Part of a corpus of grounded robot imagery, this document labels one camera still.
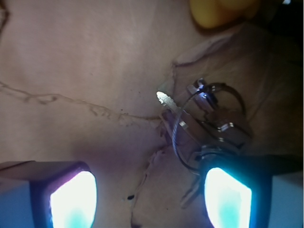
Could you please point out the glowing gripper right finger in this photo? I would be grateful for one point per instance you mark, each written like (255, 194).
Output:
(255, 191)

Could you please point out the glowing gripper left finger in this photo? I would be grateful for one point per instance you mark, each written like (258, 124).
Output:
(54, 194)

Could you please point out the silver key bunch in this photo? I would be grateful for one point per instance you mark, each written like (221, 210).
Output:
(216, 130)

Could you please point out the brown paper bag bin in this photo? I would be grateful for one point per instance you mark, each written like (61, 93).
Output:
(78, 81)

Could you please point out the yellow rubber duck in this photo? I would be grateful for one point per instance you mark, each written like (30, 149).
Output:
(210, 14)

